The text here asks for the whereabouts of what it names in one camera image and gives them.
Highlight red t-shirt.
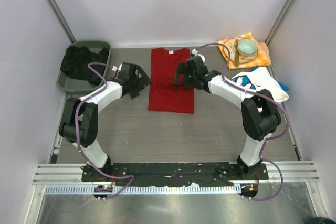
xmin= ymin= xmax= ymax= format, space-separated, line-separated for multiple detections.
xmin=148 ymin=48 xmax=195 ymax=114

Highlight grey plastic bin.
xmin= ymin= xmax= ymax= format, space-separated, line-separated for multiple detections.
xmin=57 ymin=40 xmax=112 ymax=93

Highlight white daisy print t-shirt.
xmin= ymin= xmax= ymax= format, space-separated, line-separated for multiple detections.
xmin=231 ymin=67 xmax=289 ymax=103

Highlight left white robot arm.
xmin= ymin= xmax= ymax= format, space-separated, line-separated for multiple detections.
xmin=59 ymin=62 xmax=152 ymax=182

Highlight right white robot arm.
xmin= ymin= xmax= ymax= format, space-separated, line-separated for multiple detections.
xmin=173 ymin=56 xmax=281 ymax=179

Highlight wooden chopsticks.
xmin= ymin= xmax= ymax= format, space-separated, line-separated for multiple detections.
xmin=234 ymin=38 xmax=239 ymax=67

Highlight beige plate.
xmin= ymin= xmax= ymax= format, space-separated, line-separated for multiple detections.
xmin=223 ymin=38 xmax=258 ymax=65

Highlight black t-shirt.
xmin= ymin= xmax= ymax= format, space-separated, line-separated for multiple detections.
xmin=60 ymin=46 xmax=109 ymax=86

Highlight light green bowl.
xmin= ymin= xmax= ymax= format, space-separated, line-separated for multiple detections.
xmin=237 ymin=39 xmax=258 ymax=57

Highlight orange checkered cloth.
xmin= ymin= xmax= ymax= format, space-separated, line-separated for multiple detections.
xmin=218 ymin=33 xmax=271 ymax=69

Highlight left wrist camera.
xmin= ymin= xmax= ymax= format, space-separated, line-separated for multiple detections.
xmin=111 ymin=63 xmax=123 ymax=73

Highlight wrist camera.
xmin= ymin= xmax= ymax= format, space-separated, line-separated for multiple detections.
xmin=191 ymin=49 xmax=206 ymax=62
xmin=111 ymin=63 xmax=123 ymax=73

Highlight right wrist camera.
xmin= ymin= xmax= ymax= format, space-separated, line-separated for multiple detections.
xmin=191 ymin=49 xmax=206 ymax=62

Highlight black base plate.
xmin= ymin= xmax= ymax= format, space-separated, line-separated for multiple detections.
xmin=81 ymin=162 xmax=269 ymax=187

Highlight white slotted cable duct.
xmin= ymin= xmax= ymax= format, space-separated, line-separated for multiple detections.
xmin=45 ymin=184 xmax=241 ymax=195

